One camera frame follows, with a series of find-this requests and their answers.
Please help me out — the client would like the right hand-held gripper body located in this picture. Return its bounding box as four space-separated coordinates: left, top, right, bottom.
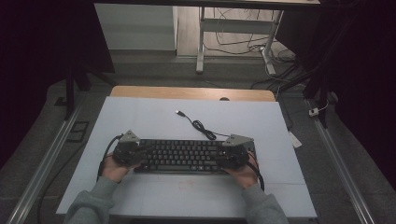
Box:
216 133 255 171

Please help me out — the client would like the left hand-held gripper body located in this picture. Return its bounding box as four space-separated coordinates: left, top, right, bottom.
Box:
111 130 147 167

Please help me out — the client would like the black keyboard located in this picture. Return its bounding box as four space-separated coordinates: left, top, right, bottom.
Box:
134 138 258 175

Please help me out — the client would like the person's left hand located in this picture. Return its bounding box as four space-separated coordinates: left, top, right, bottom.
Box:
101 153 140 184

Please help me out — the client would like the person's right hand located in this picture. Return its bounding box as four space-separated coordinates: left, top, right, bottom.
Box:
223 154 260 190

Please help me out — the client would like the white board mat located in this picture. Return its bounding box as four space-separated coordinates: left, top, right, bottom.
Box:
55 96 318 218

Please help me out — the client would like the white paper tag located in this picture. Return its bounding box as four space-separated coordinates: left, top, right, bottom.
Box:
288 131 304 149

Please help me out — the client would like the wooden table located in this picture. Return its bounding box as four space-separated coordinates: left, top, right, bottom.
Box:
110 85 276 103

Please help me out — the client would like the black metal stand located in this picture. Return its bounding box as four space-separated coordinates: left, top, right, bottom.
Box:
64 59 119 121
279 18 335 129

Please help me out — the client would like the white cabinet panel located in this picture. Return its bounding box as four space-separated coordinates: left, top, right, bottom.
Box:
93 3 179 52

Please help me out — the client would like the black curtain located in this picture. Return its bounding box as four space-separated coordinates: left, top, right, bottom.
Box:
0 0 115 169
275 0 396 188

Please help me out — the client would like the left hand-held gripper black cable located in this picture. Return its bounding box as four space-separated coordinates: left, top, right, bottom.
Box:
96 133 124 182

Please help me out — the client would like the hand-held gripper black cable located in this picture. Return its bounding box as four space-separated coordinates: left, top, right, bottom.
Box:
96 133 124 182
247 150 265 191

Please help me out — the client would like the black keyboard usb cable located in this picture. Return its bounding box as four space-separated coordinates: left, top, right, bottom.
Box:
175 109 233 142

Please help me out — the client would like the right hand-held gripper black cable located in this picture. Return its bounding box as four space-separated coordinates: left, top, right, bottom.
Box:
247 150 265 191

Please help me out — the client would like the black floor socket frame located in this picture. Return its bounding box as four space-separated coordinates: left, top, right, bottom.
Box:
66 120 91 144

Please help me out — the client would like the thin black floor cable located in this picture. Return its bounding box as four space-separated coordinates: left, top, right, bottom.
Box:
36 141 89 224

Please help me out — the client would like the aluminium rail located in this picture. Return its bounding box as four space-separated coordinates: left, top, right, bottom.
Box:
6 102 84 224
306 99 376 224

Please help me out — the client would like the tangle of black floor cables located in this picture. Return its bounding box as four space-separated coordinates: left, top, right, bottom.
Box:
204 7 297 64

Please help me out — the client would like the white desk frame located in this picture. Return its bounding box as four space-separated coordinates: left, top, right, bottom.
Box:
195 6 285 76

